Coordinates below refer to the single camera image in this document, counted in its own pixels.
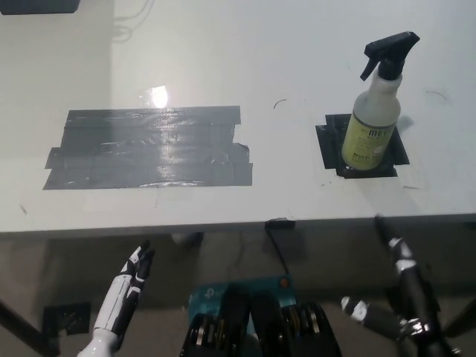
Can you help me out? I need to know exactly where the black flat box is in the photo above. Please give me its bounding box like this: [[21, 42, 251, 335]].
[[0, 0, 81, 16]]

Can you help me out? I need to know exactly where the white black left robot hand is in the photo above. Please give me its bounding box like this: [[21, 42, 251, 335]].
[[92, 239, 156, 335]]

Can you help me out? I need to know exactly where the spray bottle with green label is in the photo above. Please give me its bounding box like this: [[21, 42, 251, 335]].
[[340, 31, 421, 171]]

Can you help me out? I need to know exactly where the large grey tape patch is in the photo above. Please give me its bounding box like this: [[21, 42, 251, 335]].
[[42, 106, 254, 191]]

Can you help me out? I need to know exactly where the black tape patch on floor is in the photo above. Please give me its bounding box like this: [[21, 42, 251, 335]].
[[42, 301, 91, 338]]

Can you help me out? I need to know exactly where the dark table leg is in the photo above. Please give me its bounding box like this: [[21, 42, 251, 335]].
[[0, 297, 61, 357]]

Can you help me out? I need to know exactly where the black tape square mark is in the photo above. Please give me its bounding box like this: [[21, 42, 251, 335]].
[[315, 114, 411, 179]]

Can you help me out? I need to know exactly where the thin black cable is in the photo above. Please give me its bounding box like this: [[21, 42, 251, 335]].
[[268, 227, 291, 276]]

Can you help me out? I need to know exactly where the black ribbed robot torso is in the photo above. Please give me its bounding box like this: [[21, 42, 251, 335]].
[[179, 285, 344, 357]]

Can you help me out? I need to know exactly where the teal router box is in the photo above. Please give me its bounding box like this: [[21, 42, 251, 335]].
[[187, 274, 298, 338]]

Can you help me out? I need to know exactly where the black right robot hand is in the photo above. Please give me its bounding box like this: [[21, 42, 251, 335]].
[[341, 214, 442, 341]]

